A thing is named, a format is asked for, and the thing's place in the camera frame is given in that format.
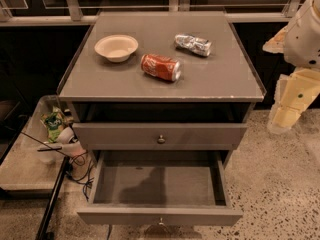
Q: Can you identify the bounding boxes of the white paper bowl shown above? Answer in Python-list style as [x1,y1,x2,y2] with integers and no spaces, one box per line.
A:
[94,35,138,63]

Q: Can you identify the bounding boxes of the red soda can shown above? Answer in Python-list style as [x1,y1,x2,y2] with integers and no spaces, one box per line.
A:
[141,54,181,82]

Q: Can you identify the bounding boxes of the green snack bag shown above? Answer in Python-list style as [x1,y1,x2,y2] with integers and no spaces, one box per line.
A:
[41,106,65,143]

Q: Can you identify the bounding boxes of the brass top drawer knob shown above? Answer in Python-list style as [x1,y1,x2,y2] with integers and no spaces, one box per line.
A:
[157,135,166,144]

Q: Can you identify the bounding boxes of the crushed silver can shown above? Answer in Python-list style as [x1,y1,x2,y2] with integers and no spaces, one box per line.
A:
[174,34,212,57]

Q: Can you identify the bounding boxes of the grey drawer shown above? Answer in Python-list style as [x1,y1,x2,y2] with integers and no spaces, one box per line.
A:
[78,151,243,226]
[73,123,247,150]

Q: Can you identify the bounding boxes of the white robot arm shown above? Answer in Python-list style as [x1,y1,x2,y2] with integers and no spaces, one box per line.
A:
[263,0,320,134]

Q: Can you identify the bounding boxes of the black cables on floor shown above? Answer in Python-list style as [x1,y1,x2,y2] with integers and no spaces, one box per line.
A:
[65,150,96,202]

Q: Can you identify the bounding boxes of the white crumpled cup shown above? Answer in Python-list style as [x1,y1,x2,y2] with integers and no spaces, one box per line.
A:
[57,127,74,144]

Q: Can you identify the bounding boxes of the grey drawer cabinet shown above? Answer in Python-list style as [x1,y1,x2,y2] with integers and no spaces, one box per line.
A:
[59,12,265,165]

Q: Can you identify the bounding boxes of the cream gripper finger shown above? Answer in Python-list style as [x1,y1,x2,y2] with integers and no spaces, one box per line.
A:
[280,108,301,128]
[266,103,288,133]

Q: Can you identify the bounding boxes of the brass middle drawer knob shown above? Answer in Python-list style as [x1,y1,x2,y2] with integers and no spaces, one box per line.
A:
[158,217,165,226]

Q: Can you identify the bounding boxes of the brass drawer knob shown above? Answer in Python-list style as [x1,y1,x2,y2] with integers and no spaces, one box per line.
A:
[157,135,166,144]
[158,217,165,226]

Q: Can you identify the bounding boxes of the metal window railing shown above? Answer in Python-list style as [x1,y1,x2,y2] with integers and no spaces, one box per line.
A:
[0,0,306,26]

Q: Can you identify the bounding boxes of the grey top drawer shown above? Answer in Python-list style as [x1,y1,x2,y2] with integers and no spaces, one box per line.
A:
[73,123,247,150]

